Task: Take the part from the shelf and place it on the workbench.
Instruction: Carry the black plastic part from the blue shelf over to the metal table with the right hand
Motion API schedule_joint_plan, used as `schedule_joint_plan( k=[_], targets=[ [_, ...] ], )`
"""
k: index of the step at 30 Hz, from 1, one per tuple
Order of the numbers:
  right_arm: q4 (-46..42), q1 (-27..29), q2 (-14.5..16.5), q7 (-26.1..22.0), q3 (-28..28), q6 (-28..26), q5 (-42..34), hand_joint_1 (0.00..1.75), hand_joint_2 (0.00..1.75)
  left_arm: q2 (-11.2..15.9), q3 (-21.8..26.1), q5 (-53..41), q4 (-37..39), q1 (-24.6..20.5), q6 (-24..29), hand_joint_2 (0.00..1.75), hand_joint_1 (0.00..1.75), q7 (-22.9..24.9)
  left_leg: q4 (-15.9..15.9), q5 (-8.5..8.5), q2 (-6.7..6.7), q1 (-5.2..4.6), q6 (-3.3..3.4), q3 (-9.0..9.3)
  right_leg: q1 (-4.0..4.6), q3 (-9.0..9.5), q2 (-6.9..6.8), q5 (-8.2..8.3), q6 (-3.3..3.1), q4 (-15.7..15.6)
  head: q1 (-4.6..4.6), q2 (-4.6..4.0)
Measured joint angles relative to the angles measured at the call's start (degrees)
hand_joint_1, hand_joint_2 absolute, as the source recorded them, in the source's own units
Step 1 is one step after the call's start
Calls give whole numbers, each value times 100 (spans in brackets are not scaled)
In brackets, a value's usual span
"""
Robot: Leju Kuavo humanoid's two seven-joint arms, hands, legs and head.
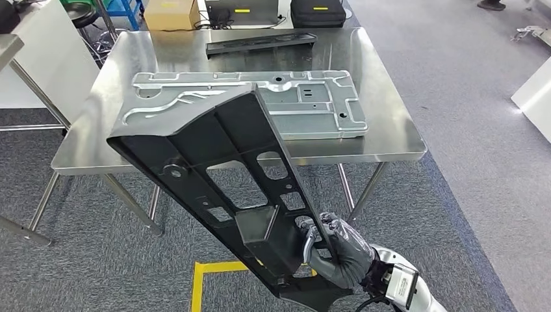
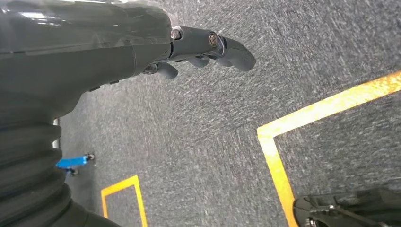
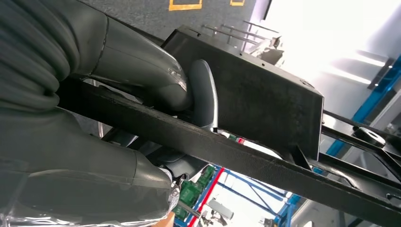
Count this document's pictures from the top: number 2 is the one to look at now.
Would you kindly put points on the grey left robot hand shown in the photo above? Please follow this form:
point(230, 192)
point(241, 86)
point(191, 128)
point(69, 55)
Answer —
point(78, 47)

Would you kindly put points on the blue wheeled shelf rack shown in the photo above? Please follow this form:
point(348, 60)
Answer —
point(72, 162)

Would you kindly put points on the black robot foot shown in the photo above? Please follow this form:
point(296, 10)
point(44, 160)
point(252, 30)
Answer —
point(351, 210)

